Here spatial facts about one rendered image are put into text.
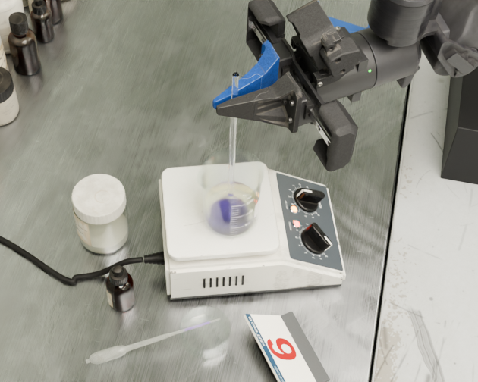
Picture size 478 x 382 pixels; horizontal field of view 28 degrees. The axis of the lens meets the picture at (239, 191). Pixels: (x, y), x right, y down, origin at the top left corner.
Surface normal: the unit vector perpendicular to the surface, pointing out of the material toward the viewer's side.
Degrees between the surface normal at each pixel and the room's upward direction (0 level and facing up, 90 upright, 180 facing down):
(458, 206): 0
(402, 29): 94
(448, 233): 0
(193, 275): 90
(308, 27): 22
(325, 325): 0
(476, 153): 90
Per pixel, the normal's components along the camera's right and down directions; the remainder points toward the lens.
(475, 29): 0.48, 0.41
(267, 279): 0.11, 0.81
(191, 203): 0.03, -0.58
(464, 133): -0.20, 0.79
